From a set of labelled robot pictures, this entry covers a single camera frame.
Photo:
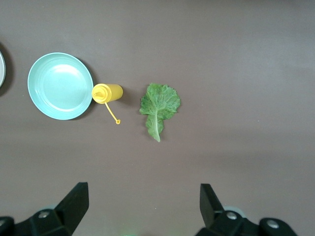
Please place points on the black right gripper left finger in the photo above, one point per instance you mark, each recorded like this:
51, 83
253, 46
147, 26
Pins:
64, 218

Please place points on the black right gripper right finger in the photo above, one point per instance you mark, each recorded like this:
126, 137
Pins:
216, 221

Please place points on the green lettuce leaf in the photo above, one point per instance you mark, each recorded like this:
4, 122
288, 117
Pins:
159, 103

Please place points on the mint green plate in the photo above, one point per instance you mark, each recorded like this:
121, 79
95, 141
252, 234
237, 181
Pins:
60, 86

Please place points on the beige plate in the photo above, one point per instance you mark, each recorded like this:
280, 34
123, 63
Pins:
1, 68

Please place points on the yellow squeeze bottle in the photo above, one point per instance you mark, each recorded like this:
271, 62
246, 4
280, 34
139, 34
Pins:
109, 92

